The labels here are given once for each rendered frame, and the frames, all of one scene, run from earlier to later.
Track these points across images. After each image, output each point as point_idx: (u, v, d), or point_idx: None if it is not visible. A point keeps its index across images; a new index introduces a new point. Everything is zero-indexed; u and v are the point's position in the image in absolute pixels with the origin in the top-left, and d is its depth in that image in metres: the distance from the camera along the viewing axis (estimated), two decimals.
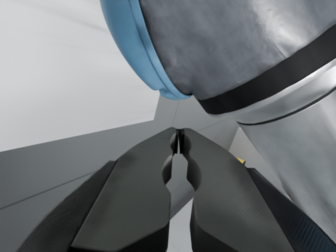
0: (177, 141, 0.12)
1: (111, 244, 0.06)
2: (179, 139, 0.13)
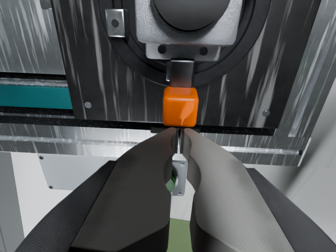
0: (177, 141, 0.12)
1: (111, 244, 0.06)
2: (179, 139, 0.13)
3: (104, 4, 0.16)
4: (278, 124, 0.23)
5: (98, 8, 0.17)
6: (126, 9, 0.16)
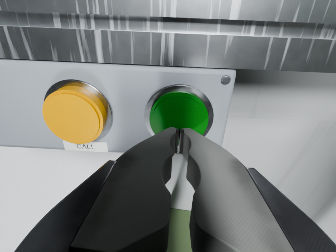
0: (177, 141, 0.12)
1: (111, 244, 0.06)
2: (179, 139, 0.13)
3: None
4: None
5: None
6: None
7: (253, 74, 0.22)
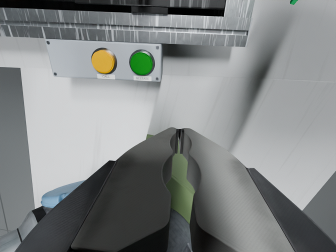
0: (177, 141, 0.12)
1: (111, 244, 0.06)
2: (179, 139, 0.13)
3: None
4: None
5: None
6: None
7: (185, 51, 0.45)
